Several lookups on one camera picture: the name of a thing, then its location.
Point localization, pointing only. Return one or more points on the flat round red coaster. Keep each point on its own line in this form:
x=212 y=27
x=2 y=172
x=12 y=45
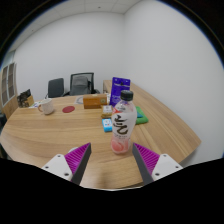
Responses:
x=68 y=109

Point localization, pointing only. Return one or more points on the white mug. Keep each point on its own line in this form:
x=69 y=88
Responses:
x=47 y=106

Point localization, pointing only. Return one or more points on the black visitor chair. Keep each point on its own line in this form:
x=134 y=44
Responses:
x=55 y=87

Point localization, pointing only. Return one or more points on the tan cardboard box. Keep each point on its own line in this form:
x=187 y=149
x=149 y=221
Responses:
x=31 y=101

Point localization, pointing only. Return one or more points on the small yellow-brown box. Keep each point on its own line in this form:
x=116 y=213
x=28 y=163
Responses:
x=107 y=110

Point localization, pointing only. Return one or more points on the orange-brown box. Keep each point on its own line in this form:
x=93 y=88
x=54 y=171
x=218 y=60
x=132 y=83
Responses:
x=95 y=101

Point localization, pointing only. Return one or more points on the black cardboard box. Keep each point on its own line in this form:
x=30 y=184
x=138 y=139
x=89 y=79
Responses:
x=23 y=97

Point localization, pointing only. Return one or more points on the wooden shelf cabinet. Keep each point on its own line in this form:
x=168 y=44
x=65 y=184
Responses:
x=9 y=90

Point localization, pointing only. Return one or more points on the purple pouch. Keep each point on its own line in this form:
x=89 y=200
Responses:
x=118 y=87

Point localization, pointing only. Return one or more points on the clear bottle with pink drink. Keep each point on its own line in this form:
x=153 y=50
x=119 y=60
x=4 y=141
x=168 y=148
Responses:
x=124 y=128

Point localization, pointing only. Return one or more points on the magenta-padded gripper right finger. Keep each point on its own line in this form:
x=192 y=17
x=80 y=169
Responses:
x=146 y=161

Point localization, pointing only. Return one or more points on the grey backpack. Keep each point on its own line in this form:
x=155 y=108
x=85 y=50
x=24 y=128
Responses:
x=80 y=86

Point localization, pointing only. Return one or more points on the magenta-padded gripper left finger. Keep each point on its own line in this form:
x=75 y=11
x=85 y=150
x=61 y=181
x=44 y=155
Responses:
x=78 y=160

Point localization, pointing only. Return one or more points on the small blue box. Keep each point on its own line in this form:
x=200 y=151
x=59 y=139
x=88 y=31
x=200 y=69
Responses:
x=107 y=125

